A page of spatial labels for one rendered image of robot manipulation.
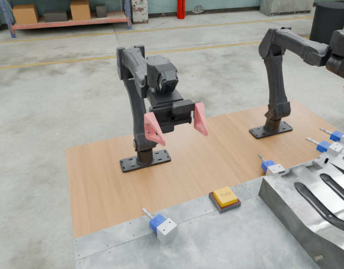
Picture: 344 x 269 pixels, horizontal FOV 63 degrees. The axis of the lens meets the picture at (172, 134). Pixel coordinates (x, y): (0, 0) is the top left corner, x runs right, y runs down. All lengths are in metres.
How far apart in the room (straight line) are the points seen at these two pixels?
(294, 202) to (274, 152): 0.35
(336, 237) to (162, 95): 0.58
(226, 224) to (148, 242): 0.25
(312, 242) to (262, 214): 0.17
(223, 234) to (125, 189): 0.37
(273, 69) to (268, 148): 0.33
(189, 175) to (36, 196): 1.43
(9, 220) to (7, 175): 0.47
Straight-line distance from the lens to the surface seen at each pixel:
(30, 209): 2.20
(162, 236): 0.87
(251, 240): 0.93
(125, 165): 1.11
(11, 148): 2.80
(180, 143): 1.22
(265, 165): 1.11
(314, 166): 1.13
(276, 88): 1.25
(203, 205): 0.98
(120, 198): 1.01
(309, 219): 0.93
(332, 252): 0.88
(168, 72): 0.62
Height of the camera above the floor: 1.56
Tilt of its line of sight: 37 degrees down
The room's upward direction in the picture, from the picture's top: straight up
